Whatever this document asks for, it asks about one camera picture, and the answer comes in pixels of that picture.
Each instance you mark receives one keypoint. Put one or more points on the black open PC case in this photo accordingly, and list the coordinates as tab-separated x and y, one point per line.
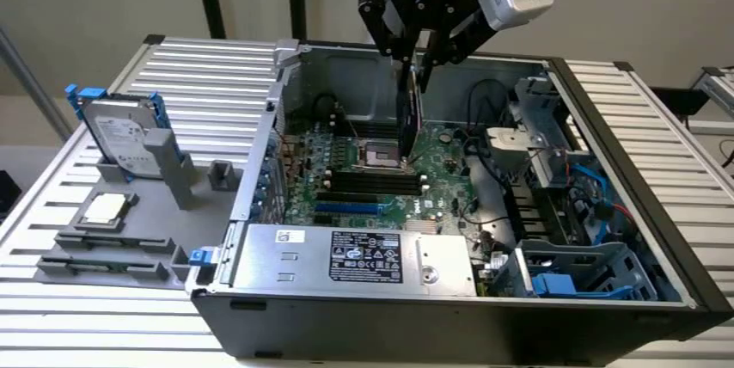
402	325

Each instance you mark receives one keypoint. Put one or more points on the slatted metal side table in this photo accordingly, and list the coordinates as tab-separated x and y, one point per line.
715	88

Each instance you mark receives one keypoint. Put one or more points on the green Dell motherboard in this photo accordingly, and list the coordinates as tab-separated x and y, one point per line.
345	217

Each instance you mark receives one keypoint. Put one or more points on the silver power supply unit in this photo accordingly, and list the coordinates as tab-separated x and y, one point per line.
321	265

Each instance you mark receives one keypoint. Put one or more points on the black graphics card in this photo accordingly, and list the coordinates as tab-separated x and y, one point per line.
410	127

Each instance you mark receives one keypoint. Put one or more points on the blue-grey drive cage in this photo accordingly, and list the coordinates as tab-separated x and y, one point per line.
580	265

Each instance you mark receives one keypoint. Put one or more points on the black object at floor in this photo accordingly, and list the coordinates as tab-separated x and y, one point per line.
9	194

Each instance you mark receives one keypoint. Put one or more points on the black RAM slot bank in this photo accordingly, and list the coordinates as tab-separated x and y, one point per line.
376	183
373	129

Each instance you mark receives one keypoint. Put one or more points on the hard disk in blue carrier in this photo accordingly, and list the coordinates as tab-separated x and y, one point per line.
118	131

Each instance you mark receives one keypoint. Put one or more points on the grey slanted metal pole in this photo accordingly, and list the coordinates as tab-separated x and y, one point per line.
35	84

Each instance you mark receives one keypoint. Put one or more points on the blue expansion slot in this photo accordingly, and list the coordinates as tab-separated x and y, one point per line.
348	209

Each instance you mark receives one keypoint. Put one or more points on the grey fan duct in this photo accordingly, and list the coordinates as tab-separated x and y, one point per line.
508	144

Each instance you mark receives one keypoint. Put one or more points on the grey parts rack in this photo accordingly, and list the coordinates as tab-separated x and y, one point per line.
173	217

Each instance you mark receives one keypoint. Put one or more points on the CPU socket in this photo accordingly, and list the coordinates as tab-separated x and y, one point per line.
378	155

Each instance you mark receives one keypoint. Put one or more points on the silver CPU chip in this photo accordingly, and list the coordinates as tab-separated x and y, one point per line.
105	210

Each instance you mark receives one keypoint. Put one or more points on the blue case latch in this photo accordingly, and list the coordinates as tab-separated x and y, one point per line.
202	256

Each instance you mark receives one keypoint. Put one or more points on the grey metal disk bay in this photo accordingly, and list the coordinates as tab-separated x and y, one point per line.
545	127

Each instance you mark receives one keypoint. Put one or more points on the copper chipset heatsink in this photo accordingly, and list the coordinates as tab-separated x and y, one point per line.
418	226

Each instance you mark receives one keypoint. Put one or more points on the black box behind table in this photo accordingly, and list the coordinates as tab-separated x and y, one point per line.
680	101

